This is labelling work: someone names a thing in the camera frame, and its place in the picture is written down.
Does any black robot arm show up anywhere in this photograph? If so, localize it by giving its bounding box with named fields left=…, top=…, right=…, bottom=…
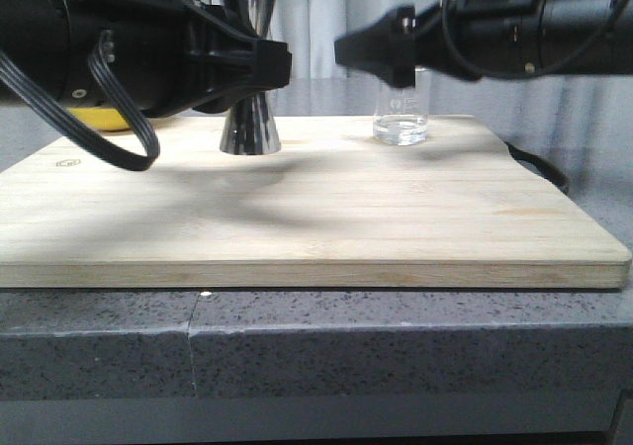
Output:
left=334, top=0, right=632, bottom=88
left=1, top=0, right=292, bottom=118

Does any black board handle strap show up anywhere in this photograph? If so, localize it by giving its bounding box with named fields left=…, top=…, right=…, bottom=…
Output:
left=502, top=141, right=570, bottom=194

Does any yellow lemon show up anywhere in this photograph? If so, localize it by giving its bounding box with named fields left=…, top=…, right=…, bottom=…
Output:
left=69, top=108, right=130, bottom=132

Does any black flat ribbon cable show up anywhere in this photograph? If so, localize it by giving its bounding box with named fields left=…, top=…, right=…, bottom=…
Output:
left=0, top=29, right=161, bottom=172

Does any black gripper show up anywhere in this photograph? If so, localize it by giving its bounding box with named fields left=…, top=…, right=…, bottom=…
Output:
left=63, top=0, right=292, bottom=118
left=334, top=0, right=546, bottom=88

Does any small glass beaker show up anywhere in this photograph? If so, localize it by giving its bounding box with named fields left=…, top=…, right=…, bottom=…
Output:
left=373, top=67, right=431, bottom=146

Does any wooden cutting board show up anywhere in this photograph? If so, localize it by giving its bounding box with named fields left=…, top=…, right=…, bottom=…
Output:
left=1, top=116, right=631, bottom=289

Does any thin black cable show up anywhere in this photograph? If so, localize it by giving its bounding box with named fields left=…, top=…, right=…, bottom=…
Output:
left=441, top=0, right=633, bottom=81

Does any steel double jigger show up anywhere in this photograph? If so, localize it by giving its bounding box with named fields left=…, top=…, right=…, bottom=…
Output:
left=219, top=0, right=281, bottom=155

